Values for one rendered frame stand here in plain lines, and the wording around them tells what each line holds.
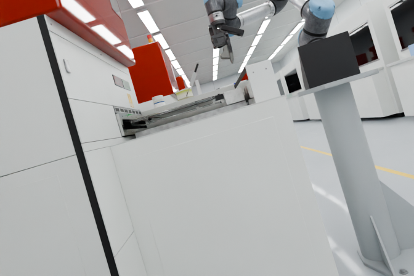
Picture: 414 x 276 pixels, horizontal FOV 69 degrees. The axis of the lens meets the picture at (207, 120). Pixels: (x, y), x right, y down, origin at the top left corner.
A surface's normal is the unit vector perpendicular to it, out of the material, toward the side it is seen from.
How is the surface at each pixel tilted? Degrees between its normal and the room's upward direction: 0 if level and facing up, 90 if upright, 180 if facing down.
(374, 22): 90
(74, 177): 90
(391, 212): 90
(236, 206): 90
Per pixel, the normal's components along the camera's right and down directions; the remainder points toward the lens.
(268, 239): -0.02, 0.00
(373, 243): -0.62, 0.17
